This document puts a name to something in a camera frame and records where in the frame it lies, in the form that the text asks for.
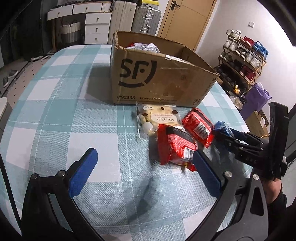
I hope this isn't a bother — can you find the grey slippers pair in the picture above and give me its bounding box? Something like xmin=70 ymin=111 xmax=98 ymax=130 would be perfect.
xmin=3 ymin=70 xmax=18 ymax=87

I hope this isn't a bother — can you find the person's right hand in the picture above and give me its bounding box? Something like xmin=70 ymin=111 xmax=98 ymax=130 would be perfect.
xmin=262 ymin=178 xmax=281 ymax=204

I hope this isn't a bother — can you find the white drawer desk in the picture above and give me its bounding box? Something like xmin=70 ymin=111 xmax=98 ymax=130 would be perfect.
xmin=47 ymin=1 xmax=112 ymax=44

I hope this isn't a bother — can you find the wooden shoe rack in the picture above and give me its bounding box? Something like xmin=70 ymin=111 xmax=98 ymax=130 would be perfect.
xmin=218 ymin=35 xmax=267 ymax=94

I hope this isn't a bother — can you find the red snack packet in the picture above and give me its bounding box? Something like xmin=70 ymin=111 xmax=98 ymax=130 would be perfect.
xmin=157 ymin=124 xmax=198 ymax=172
xmin=182 ymin=108 xmax=214 ymax=148

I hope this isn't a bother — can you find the wooden door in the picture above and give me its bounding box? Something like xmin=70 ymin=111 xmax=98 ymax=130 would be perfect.
xmin=158 ymin=0 xmax=217 ymax=51

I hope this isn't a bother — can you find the striped laundry basket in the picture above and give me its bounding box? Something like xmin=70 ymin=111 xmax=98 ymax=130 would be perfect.
xmin=60 ymin=22 xmax=81 ymax=46

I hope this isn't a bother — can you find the patterned floor rug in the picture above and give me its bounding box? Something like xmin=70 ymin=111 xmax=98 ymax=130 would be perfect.
xmin=1 ymin=54 xmax=53 ymax=108

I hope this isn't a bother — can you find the SF Express cardboard box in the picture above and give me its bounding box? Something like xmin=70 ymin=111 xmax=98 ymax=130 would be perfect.
xmin=110 ymin=31 xmax=219 ymax=107

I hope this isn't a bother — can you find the cookie biscuit clear packet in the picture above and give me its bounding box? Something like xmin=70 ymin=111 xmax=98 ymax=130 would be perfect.
xmin=136 ymin=102 xmax=184 ymax=138

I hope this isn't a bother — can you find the large white noodle snack bag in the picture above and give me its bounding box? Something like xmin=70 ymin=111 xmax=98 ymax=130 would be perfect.
xmin=127 ymin=43 xmax=160 ymax=53

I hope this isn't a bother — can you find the purple gift bag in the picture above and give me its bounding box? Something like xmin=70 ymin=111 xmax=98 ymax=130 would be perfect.
xmin=240 ymin=82 xmax=272 ymax=120

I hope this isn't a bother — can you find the beige suitcase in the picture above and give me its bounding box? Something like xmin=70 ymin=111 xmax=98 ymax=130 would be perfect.
xmin=108 ymin=1 xmax=137 ymax=44

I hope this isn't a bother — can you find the small brown cardboard box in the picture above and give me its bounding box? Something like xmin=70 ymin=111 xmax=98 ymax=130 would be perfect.
xmin=245 ymin=111 xmax=269 ymax=138

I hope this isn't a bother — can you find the silver grey suitcase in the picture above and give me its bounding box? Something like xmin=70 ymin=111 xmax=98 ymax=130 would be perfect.
xmin=131 ymin=6 xmax=162 ymax=36

